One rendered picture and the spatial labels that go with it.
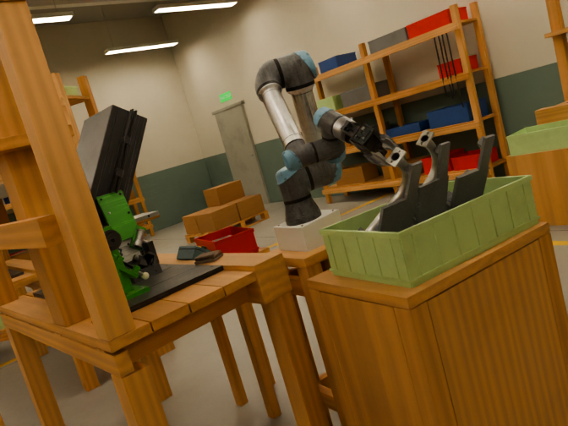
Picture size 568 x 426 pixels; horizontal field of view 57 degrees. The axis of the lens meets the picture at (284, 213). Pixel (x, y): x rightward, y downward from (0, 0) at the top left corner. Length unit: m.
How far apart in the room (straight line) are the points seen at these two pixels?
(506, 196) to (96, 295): 1.31
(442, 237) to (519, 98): 5.57
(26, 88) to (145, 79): 10.86
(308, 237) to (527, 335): 0.84
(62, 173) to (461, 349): 1.26
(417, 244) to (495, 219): 0.34
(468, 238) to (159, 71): 11.29
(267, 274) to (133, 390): 0.60
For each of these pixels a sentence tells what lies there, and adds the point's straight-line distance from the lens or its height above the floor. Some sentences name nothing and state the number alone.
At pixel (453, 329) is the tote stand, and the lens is 1.67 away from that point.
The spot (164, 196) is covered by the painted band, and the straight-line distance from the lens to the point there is 12.12.
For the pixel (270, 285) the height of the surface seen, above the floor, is 0.81.
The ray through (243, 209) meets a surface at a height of 0.31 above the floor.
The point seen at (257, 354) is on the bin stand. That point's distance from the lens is 2.62.
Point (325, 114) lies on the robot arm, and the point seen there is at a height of 1.34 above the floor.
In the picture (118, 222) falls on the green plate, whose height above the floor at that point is 1.15.
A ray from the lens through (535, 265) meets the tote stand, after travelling 1.95.
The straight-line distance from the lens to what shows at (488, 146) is 1.88.
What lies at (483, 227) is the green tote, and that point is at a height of 0.86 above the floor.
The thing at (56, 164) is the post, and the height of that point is 1.40.
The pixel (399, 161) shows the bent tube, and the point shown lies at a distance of 1.60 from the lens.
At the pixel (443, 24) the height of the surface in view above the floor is 2.04.
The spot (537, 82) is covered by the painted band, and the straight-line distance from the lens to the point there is 7.02.
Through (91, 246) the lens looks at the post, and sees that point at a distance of 1.61.
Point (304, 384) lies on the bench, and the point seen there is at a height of 0.40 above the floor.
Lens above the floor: 1.32
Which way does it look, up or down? 8 degrees down
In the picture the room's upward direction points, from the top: 16 degrees counter-clockwise
